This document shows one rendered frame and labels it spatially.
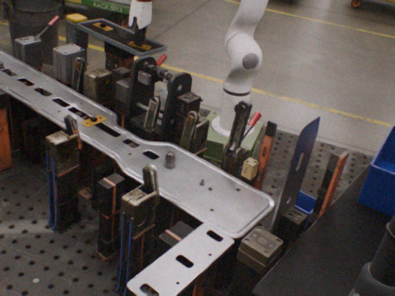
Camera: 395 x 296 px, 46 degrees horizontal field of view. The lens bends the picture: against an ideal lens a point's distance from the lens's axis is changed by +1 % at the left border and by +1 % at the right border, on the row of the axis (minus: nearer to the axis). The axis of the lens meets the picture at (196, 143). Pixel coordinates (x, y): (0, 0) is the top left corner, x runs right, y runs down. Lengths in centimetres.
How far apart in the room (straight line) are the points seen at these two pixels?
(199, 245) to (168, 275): 12
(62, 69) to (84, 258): 74
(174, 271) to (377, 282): 78
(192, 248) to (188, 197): 19
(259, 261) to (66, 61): 109
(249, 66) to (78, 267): 94
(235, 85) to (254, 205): 71
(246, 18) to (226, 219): 87
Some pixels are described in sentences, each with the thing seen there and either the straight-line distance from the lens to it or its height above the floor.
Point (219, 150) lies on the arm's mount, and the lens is 196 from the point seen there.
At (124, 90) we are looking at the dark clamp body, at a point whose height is 106.
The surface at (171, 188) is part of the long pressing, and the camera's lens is 132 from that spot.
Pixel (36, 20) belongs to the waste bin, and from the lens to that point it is 422.
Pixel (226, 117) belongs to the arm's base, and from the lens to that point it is 198.
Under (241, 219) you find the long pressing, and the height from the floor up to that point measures 100.
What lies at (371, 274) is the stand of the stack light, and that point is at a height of 158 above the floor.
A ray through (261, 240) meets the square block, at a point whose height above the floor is 106.
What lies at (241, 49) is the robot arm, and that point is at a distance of 179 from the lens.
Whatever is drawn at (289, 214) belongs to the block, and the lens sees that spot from 120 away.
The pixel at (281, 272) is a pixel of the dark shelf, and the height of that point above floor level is 103.
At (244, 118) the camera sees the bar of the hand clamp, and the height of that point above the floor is 117.
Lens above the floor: 181
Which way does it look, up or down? 32 degrees down
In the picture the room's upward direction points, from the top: 9 degrees clockwise
